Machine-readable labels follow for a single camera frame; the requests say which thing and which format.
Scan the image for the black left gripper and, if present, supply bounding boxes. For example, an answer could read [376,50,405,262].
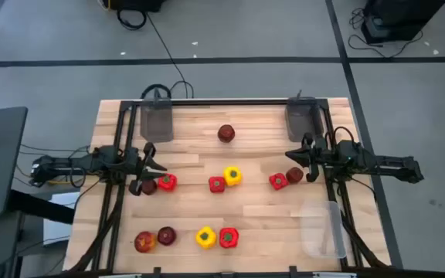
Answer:
[127,142,168,197]

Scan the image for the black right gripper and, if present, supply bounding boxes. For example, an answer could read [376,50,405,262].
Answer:
[285,133,326,183]

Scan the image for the dark red apple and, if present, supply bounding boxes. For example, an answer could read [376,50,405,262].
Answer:
[217,124,236,144]
[157,225,178,246]
[141,179,158,196]
[285,166,304,185]

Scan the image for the red bell pepper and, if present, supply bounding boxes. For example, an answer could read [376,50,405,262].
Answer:
[268,172,290,192]
[208,175,226,194]
[219,226,240,249]
[157,173,178,192]

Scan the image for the red and yellow apple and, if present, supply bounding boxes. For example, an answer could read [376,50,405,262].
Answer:
[134,230,157,254]

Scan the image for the yellow bell pepper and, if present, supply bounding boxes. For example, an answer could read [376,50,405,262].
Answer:
[195,225,218,250]
[222,165,243,187]

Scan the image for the dark grey plastic basket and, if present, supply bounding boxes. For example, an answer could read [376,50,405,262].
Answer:
[140,98,175,144]
[285,96,324,143]

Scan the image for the clear plastic container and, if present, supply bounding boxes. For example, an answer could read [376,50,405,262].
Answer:
[298,200,348,259]

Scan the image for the white board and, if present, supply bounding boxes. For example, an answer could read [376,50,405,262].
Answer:
[42,192,80,246]

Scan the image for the black desk base beam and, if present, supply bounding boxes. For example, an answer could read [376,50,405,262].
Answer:
[8,188,76,225]

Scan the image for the black computer tower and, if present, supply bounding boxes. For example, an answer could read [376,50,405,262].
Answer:
[360,0,445,46]

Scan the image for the black equipment box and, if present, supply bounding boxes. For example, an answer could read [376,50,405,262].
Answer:
[104,0,168,12]

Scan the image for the black cable loop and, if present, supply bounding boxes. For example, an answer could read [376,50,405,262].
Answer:
[140,83,173,100]

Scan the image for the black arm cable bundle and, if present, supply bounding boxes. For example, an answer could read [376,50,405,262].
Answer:
[336,181,389,270]
[67,185,125,273]

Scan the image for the black aluminium table frame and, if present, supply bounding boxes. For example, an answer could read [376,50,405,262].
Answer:
[90,98,365,273]

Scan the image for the yellow cable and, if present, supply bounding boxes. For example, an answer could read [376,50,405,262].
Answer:
[15,164,84,186]

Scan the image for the thin black desk cables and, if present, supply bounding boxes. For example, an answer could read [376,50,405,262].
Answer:
[19,143,92,158]

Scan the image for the long black floor cable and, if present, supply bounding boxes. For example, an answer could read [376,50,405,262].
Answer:
[144,11,195,100]

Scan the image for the coiled black cable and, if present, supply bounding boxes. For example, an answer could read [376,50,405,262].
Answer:
[116,8,148,31]

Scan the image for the tangled black cables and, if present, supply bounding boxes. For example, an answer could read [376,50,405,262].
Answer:
[348,7,424,59]

